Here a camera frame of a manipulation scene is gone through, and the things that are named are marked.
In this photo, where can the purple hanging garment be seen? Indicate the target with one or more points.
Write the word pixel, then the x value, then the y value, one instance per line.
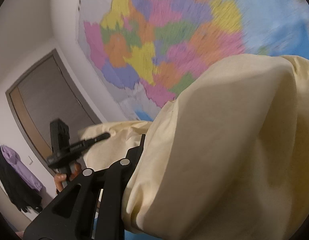
pixel 12 157

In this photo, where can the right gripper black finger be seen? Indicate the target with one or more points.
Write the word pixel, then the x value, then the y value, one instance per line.
pixel 72 213

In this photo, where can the person's left hand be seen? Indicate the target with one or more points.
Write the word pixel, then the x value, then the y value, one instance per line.
pixel 60 178

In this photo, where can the large wall map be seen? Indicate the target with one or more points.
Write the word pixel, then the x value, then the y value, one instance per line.
pixel 146 52

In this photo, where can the cream yellow jacket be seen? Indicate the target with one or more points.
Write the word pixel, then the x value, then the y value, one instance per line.
pixel 228 159

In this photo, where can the grey wooden door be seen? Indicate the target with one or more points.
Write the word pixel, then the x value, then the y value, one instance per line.
pixel 43 93

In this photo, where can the blue bed sheet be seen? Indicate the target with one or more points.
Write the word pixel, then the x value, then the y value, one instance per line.
pixel 109 224

